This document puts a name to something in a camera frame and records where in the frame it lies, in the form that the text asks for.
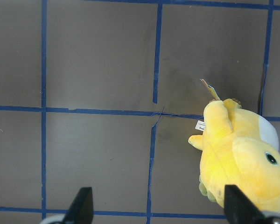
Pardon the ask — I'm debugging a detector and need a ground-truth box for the toy paper hang tag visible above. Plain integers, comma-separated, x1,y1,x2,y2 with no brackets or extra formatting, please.
200,79,220,100

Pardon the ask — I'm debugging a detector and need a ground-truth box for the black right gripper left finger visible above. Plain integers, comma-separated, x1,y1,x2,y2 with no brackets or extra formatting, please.
63,187,94,224

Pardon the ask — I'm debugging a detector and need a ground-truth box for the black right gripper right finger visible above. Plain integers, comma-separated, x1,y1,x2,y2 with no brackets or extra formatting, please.
224,185,265,224

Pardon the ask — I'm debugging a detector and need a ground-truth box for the yellow plush toy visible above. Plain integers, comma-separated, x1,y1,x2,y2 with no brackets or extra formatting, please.
188,98,280,212

